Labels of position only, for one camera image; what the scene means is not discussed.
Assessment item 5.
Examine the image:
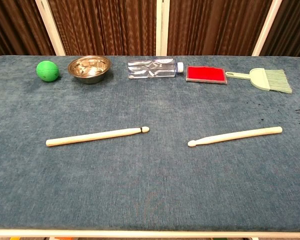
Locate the wooden drumstick with black ring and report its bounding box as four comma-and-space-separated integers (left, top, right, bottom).
45, 126, 151, 147

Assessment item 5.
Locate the plain wooden drumstick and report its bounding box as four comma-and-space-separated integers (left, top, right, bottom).
187, 126, 283, 148

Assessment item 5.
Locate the blue table cloth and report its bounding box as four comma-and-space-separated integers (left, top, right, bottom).
0, 55, 300, 231

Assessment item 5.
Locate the clear plastic water bottle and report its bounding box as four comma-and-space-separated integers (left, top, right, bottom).
127, 58, 185, 79

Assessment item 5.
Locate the red lint brush pad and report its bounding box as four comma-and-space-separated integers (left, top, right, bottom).
185, 65, 228, 85

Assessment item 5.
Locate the stainless steel bowl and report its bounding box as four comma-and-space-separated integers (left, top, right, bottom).
67, 55, 112, 85

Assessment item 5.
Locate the brown curtain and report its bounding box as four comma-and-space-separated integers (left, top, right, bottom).
0, 0, 300, 61

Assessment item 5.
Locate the green ball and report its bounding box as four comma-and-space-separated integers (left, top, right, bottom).
36, 60, 60, 82

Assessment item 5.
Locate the light green hand brush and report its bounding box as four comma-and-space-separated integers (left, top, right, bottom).
225, 68, 293, 95

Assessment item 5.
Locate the white screen frame post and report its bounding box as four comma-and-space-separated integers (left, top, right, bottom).
155, 0, 171, 57
251, 0, 283, 57
34, 0, 66, 57

